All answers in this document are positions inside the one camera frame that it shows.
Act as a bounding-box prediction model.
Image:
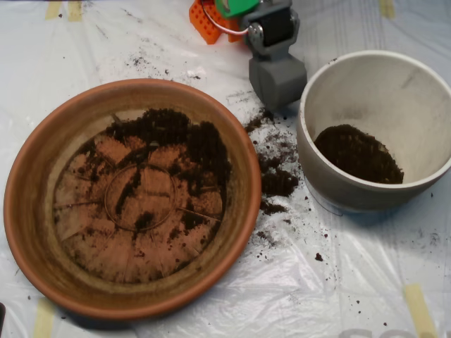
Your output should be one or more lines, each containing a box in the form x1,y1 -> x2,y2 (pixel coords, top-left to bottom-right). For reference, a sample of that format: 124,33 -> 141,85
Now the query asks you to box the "large dark soil pile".
84,107 -> 233,235

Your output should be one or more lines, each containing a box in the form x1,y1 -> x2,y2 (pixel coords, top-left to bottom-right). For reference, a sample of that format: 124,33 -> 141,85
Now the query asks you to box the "small dark soil pile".
313,123 -> 404,185

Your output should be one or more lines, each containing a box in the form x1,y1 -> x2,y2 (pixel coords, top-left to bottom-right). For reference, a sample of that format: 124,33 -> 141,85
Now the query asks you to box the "white ceramic pot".
296,50 -> 451,214

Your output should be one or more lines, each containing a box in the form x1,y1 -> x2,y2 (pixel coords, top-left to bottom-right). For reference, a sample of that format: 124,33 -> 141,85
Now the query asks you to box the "scattered spilled dark soil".
245,104 -> 304,216

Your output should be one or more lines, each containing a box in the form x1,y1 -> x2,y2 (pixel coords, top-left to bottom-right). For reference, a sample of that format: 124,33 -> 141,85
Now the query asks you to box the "terracotta clay dish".
3,78 -> 263,321

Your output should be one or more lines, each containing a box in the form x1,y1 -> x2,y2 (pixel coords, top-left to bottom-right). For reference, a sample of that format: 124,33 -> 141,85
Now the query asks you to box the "beige masking tape strip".
68,1 -> 84,23
32,298 -> 56,338
44,1 -> 63,20
378,0 -> 396,19
403,284 -> 440,338

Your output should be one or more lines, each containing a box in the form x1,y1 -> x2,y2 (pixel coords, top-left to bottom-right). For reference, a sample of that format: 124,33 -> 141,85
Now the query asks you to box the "clear plastic sheet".
0,0 -> 451,338

